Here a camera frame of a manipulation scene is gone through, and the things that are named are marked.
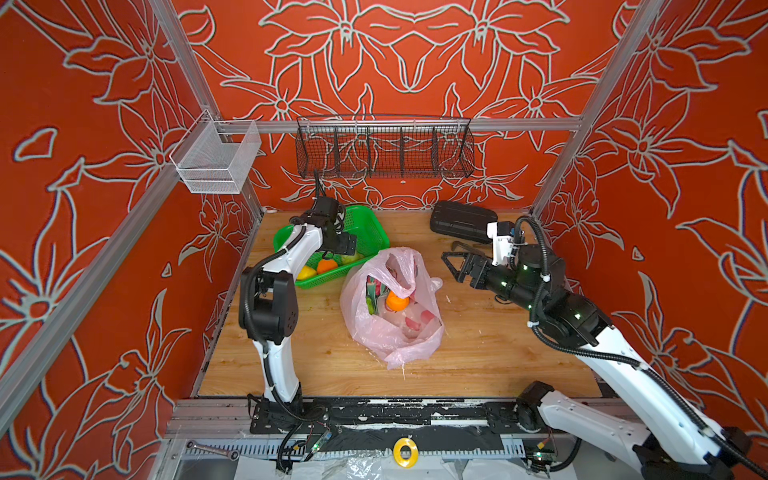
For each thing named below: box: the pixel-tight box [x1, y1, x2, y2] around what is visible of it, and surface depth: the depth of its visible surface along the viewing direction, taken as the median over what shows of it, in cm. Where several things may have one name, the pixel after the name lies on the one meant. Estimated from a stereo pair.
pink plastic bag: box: [340, 247, 445, 370], surface depth 79 cm
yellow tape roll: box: [393, 436, 419, 469], surface depth 69 cm
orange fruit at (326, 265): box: [317, 259, 338, 275], surface depth 99 cm
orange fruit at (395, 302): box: [386, 290, 411, 311], surface depth 92 cm
